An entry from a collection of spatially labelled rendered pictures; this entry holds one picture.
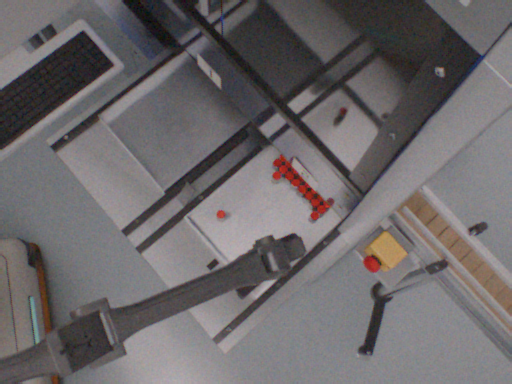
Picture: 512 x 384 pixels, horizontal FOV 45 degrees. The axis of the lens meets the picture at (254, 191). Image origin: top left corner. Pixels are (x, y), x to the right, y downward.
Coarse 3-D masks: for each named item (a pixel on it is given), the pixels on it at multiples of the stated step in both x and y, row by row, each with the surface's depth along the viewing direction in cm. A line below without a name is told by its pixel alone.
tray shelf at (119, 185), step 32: (64, 128) 157; (96, 128) 157; (256, 128) 159; (64, 160) 155; (96, 160) 155; (128, 160) 155; (224, 160) 156; (96, 192) 153; (128, 192) 153; (160, 192) 153; (160, 256) 149; (192, 256) 150; (320, 256) 151; (288, 288) 149; (224, 320) 146; (256, 320) 146; (224, 352) 144
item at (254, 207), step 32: (256, 160) 156; (224, 192) 154; (256, 192) 154; (288, 192) 154; (192, 224) 149; (224, 224) 152; (256, 224) 152; (288, 224) 152; (320, 224) 153; (224, 256) 150; (256, 288) 148
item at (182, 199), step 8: (184, 192) 150; (192, 192) 149; (176, 200) 153; (184, 200) 151; (168, 208) 152; (176, 208) 152; (160, 216) 152; (168, 216) 152; (152, 224) 151; (160, 224) 151; (152, 232) 151
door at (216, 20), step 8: (184, 0) 130; (192, 0) 126; (216, 0) 115; (192, 8) 129; (216, 8) 118; (200, 16) 129; (208, 16) 125; (216, 16) 121; (208, 24) 128; (216, 24) 124; (216, 32) 127
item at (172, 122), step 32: (192, 64) 162; (128, 96) 157; (160, 96) 160; (192, 96) 160; (224, 96) 160; (128, 128) 157; (160, 128) 158; (192, 128) 158; (224, 128) 158; (160, 160) 155; (192, 160) 156
